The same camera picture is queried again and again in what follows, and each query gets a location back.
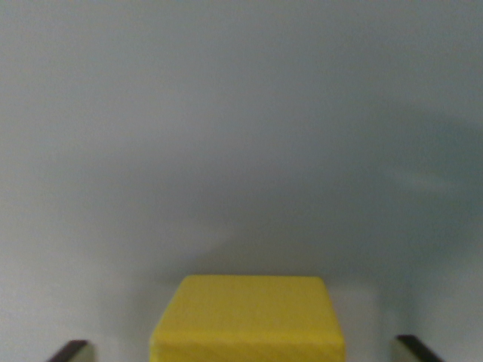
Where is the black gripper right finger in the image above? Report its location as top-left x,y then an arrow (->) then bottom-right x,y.
392,334 -> 448,362

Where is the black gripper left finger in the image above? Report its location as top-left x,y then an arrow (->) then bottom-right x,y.
45,339 -> 94,362

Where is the yellow cube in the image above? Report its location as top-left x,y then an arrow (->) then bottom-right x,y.
149,275 -> 346,362

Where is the grey plastic tray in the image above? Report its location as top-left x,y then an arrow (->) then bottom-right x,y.
0,0 -> 483,362

